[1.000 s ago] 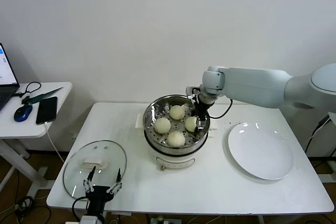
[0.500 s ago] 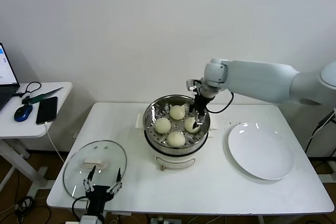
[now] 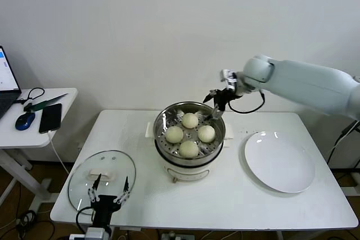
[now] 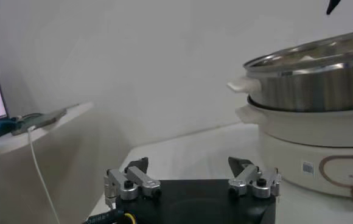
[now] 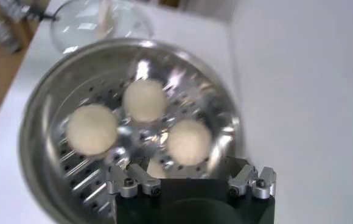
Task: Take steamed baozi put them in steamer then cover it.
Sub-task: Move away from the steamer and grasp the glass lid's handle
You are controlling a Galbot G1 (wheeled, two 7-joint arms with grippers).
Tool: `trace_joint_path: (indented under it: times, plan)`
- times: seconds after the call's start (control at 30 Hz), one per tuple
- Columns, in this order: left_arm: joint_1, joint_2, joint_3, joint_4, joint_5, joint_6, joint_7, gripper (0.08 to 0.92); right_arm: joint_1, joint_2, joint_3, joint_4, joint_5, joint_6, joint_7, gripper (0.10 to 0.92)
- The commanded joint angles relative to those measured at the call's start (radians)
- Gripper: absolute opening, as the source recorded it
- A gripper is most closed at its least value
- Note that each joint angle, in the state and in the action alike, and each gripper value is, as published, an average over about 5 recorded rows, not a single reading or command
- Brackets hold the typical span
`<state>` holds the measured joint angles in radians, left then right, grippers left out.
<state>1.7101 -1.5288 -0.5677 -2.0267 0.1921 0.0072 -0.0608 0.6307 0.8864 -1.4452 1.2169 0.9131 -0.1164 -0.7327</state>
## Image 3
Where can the blue computer mouse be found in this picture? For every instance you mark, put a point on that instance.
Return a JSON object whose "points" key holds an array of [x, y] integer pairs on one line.
{"points": [[24, 121]]}

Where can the small white device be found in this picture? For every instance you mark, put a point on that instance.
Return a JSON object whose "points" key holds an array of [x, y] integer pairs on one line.
{"points": [[357, 78]]}

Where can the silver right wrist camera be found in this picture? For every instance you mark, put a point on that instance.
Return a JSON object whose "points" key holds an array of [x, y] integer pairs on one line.
{"points": [[229, 79]]}

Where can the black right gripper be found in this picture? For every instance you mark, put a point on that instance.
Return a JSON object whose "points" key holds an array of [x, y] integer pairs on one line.
{"points": [[222, 98]]}

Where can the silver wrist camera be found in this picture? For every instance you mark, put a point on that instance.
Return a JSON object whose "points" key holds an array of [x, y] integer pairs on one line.
{"points": [[94, 234], [229, 79]]}

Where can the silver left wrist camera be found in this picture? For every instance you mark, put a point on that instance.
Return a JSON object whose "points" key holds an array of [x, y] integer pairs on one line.
{"points": [[94, 234]]}

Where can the black smartphone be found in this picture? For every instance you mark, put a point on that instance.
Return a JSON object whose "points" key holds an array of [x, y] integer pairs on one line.
{"points": [[50, 117]]}

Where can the black laptop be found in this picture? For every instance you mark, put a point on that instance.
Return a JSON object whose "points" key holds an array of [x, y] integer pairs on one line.
{"points": [[7, 82]]}

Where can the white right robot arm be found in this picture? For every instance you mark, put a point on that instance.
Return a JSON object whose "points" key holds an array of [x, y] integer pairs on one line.
{"points": [[303, 82]]}

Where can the stainless steel steamer basket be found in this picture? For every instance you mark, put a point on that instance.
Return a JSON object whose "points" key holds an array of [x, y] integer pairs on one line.
{"points": [[219, 141]]}

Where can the round glass pot lid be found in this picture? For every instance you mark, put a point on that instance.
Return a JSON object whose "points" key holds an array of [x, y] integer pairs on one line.
{"points": [[123, 164]]}

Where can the white electric cooker base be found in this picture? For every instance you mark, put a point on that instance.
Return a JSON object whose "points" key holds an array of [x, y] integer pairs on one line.
{"points": [[188, 171]]}

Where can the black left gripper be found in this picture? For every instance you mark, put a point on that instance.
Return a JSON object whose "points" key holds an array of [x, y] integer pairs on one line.
{"points": [[105, 207]]}

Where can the white round plate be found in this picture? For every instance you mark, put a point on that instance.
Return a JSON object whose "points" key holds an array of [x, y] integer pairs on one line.
{"points": [[278, 161]]}

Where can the white floor power strip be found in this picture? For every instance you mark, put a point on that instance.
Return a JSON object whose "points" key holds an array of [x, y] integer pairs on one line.
{"points": [[177, 236]]}

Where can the white side table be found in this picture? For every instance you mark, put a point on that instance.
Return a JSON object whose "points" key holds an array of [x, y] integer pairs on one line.
{"points": [[28, 138]]}

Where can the white steamed baozi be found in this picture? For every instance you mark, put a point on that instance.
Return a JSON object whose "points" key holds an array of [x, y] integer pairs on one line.
{"points": [[188, 149], [190, 120], [206, 134], [173, 134]]}

